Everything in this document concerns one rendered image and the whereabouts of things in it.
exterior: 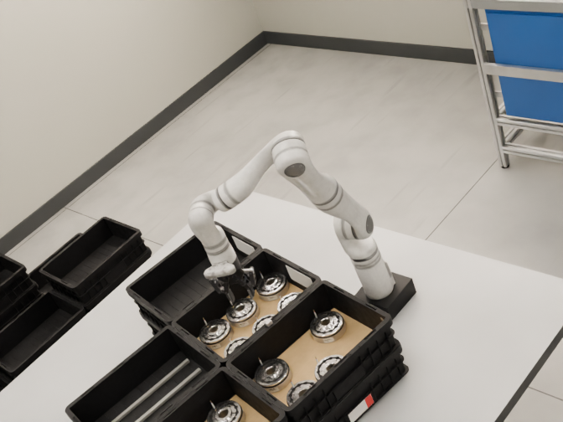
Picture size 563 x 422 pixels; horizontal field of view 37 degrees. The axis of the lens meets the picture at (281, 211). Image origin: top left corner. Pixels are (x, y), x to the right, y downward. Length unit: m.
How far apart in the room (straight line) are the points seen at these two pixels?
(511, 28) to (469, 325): 1.64
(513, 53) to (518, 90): 0.20
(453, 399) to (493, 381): 0.12
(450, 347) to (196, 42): 3.89
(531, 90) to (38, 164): 2.99
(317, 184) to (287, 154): 0.15
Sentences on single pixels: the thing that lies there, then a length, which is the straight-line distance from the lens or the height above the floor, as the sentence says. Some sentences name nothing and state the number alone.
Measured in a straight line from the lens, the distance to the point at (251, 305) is 2.67.
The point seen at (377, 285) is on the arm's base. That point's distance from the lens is 2.62.
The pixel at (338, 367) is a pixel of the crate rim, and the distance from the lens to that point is 2.28.
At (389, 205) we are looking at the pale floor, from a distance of 4.30.
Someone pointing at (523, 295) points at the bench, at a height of 0.70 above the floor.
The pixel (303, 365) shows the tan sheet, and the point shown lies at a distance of 2.46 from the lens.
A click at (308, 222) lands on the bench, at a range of 3.18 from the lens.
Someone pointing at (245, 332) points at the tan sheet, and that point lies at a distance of 2.64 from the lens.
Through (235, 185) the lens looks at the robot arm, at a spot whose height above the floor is 1.39.
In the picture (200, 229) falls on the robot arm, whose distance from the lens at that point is 2.29.
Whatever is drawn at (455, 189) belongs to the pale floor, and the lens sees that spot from 4.28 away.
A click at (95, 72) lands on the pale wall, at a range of 5.54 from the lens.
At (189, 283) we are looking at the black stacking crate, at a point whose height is 0.83.
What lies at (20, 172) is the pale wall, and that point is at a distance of 5.36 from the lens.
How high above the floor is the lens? 2.54
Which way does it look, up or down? 34 degrees down
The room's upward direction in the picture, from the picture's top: 23 degrees counter-clockwise
